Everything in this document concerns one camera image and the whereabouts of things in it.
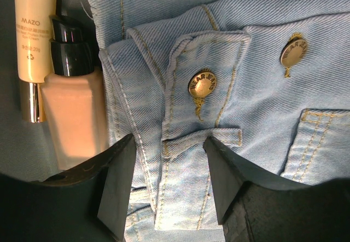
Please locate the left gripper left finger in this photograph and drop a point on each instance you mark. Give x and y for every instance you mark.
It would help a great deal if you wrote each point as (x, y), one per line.
(88, 202)

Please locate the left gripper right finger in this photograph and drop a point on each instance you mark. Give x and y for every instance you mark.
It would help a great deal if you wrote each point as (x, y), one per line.
(253, 204)

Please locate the light blue denim garment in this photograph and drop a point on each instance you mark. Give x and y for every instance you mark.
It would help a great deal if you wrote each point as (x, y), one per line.
(268, 78)

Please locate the beige foundation bottle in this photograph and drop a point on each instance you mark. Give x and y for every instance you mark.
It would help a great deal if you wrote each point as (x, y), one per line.
(73, 96)

